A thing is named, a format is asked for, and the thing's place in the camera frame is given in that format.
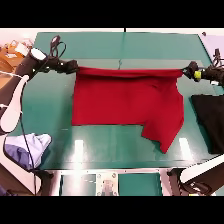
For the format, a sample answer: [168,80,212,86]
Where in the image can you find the black cable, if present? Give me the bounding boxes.
[18,111,40,196]

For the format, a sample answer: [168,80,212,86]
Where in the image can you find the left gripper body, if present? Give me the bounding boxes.
[50,58,81,75]

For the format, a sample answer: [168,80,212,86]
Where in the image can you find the black garment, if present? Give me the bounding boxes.
[190,94,224,155]

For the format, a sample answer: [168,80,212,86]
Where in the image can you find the red T-shirt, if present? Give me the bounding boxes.
[71,65,186,155]

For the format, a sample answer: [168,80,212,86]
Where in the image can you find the silver frame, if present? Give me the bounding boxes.
[42,166,188,197]

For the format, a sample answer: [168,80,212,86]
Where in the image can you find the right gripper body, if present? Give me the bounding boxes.
[182,61,202,82]

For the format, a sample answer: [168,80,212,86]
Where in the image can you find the light blue garment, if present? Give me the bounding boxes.
[3,132,53,171]

